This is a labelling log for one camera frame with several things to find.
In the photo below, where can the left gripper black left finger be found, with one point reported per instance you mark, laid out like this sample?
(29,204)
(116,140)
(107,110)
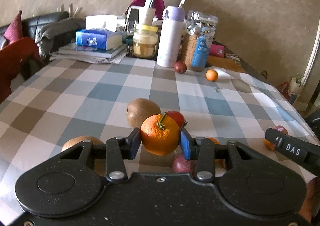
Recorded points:
(108,158)

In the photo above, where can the dark red plum near bottle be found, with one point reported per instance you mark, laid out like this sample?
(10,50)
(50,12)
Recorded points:
(180,67)

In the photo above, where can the brown kiwi fruit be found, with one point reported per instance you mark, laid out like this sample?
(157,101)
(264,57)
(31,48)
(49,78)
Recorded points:
(79,139)
(139,110)

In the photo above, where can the large orange with stem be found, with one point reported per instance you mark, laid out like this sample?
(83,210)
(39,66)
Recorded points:
(160,134)

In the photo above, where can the red tomato with calyx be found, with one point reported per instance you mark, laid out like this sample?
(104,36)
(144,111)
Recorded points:
(178,118)

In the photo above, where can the white shopping bag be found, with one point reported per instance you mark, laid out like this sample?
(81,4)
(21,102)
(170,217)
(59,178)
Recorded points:
(296,85)

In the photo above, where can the yellow lid glass jar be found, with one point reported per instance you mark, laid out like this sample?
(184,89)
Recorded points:
(144,41)

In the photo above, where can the small orange near jar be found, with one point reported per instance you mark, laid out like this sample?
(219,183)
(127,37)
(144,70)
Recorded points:
(212,75)

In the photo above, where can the clear glass cereal jar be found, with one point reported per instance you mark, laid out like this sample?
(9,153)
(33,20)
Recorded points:
(199,34)

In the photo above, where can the reddish purple plum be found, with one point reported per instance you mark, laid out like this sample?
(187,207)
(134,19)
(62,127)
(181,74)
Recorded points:
(281,129)

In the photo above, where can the blue tissue pack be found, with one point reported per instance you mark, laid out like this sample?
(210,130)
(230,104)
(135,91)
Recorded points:
(98,38)

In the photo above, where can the wooden cutting board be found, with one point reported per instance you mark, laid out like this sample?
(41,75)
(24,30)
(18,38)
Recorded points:
(225,63)

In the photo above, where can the black leather sofa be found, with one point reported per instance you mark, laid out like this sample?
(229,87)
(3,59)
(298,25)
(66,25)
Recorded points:
(30,28)

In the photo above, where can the stack of books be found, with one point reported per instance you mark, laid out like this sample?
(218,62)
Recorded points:
(73,51)

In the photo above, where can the grey jacket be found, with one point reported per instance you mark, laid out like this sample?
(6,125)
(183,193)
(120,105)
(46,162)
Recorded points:
(55,35)

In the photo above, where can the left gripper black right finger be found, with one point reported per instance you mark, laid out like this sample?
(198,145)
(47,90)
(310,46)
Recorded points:
(205,152)

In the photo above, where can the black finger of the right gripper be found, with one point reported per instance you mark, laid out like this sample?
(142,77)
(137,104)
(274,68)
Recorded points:
(303,153)

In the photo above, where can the small orange mandarin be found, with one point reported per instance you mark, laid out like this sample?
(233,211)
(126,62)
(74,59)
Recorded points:
(269,145)

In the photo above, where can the white and lilac thermos bottle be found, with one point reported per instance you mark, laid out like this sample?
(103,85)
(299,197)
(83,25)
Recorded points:
(170,37)

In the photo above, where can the red shopping bag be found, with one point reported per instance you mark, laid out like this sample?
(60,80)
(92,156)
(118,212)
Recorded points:
(283,89)

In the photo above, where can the pink pencil case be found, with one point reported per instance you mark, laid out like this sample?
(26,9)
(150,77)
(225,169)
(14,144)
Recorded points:
(217,50)

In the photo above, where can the checkered tablecloth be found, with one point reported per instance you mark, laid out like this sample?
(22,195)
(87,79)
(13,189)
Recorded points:
(67,99)

